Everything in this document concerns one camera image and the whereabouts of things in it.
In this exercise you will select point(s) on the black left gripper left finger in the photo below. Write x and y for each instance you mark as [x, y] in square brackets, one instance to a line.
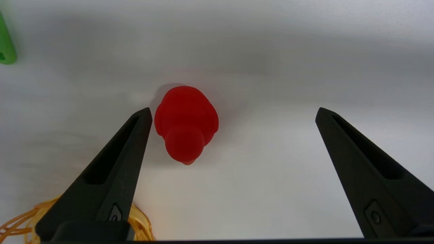
[118, 176]

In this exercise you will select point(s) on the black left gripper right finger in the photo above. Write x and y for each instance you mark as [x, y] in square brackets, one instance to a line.
[369, 176]

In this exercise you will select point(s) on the red rubber duck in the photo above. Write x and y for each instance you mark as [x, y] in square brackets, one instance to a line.
[186, 118]

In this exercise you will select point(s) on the yellow woven wicker basket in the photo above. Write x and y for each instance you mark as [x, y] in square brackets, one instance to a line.
[142, 223]

